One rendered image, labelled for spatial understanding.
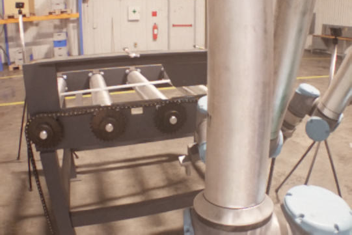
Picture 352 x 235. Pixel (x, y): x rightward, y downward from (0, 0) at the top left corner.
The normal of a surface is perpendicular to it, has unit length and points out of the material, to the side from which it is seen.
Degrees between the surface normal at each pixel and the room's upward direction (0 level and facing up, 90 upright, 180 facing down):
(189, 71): 90
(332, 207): 5
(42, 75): 90
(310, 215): 5
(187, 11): 90
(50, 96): 90
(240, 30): 80
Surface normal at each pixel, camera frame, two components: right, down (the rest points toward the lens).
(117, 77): 0.33, 0.29
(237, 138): -0.27, 0.13
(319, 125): -0.69, 0.29
